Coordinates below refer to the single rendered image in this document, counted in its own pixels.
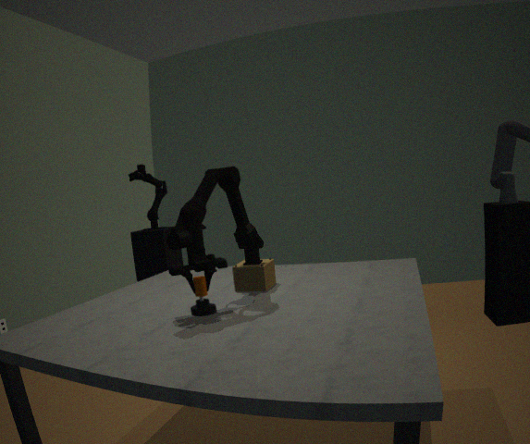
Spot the orange knob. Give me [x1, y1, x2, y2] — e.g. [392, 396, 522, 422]
[193, 277, 208, 297]

